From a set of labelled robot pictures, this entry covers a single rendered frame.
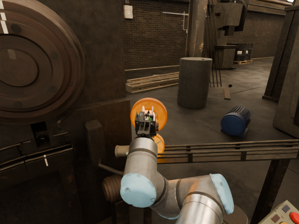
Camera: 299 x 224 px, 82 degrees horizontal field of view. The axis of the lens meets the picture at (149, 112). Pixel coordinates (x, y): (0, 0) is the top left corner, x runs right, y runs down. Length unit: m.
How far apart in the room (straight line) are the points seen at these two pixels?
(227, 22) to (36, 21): 7.79
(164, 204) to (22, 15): 0.73
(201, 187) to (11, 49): 0.68
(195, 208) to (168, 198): 0.12
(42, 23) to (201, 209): 0.74
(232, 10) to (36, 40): 7.94
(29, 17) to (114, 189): 0.80
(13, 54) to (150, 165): 0.54
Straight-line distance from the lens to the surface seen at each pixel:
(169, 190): 0.52
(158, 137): 0.85
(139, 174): 0.45
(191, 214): 0.41
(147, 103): 0.69
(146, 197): 0.46
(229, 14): 8.27
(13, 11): 0.78
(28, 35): 0.71
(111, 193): 0.96
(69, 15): 0.97
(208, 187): 0.47
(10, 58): 0.71
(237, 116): 2.40
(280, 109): 2.99
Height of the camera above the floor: 1.20
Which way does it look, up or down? 23 degrees down
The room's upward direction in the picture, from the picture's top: straight up
